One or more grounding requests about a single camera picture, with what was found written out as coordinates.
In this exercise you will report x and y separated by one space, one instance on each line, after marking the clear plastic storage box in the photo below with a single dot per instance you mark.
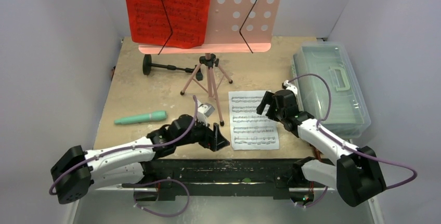
329 89

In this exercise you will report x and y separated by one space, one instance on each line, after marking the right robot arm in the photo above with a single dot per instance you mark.
330 146

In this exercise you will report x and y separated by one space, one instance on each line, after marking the white sheet music page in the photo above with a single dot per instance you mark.
249 130

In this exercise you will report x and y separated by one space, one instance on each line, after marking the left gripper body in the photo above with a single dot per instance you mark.
199 133

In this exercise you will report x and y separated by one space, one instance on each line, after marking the red sheet music page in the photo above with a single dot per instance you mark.
170 23

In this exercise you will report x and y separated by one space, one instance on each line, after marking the teal toy microphone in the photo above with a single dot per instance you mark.
142 118

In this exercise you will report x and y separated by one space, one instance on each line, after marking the black microphone desk stand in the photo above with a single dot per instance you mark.
147 66

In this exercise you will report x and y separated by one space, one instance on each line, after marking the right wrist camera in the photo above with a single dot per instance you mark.
286 85

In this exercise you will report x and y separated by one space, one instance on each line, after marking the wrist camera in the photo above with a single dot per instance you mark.
286 85
204 111

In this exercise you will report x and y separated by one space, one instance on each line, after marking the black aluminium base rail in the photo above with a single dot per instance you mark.
270 177

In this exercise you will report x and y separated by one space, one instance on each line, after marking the pink music stand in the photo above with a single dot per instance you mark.
233 26

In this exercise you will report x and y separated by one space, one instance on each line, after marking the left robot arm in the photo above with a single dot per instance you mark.
113 157

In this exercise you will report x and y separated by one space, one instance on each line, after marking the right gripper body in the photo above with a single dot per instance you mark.
272 103

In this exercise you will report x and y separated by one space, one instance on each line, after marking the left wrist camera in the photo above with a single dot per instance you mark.
204 111

